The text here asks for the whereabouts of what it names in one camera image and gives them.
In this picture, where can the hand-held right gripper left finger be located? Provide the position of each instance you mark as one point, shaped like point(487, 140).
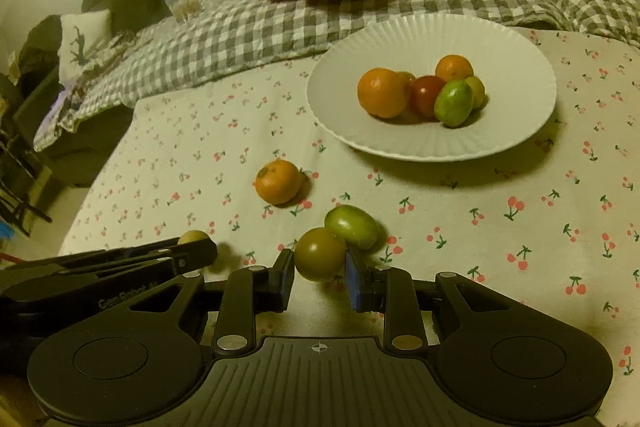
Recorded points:
point(286, 282)

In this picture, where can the cherry print tablecloth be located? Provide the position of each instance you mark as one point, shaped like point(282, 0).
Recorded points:
point(500, 232)

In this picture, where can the grey checked blanket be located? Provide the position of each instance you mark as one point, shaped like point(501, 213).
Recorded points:
point(250, 27)

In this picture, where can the large orange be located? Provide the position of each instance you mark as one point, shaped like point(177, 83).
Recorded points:
point(382, 93)

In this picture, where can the white ribbed plate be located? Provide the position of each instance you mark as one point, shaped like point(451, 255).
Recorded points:
point(350, 57)

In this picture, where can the white pillow with black print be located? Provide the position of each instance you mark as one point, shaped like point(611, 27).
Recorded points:
point(92, 32)

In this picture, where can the small yellow-green fruit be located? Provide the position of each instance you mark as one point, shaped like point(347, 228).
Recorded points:
point(407, 78)
point(194, 237)
point(478, 92)

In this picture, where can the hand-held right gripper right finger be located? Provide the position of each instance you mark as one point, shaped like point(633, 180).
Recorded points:
point(352, 284)

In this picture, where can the red tomato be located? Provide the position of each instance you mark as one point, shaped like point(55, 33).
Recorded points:
point(425, 97)

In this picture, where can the green tomato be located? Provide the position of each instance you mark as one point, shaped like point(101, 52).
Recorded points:
point(352, 227)
point(452, 104)
point(320, 254)

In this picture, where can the dark jacket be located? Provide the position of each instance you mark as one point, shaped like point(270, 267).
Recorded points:
point(37, 52)

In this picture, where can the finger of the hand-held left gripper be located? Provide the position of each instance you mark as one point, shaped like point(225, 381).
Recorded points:
point(125, 254)
point(197, 254)

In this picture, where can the small tangerine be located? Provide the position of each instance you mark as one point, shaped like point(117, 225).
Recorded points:
point(278, 182)
point(454, 67)

